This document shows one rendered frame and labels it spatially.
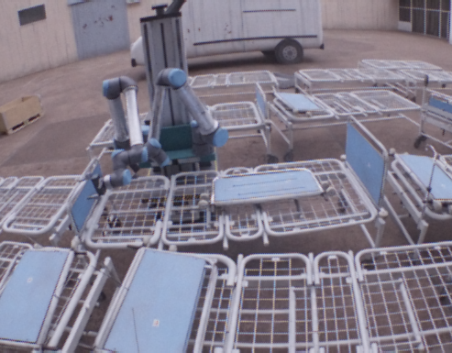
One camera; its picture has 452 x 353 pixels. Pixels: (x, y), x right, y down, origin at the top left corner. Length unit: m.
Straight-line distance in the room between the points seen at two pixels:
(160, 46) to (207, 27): 6.35
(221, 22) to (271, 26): 1.38
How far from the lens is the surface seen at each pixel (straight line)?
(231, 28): 9.21
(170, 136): 2.91
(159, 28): 2.80
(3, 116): 7.79
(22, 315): 1.90
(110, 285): 2.64
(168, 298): 1.65
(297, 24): 9.67
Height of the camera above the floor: 1.77
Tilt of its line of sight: 27 degrees down
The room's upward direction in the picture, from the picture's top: 5 degrees counter-clockwise
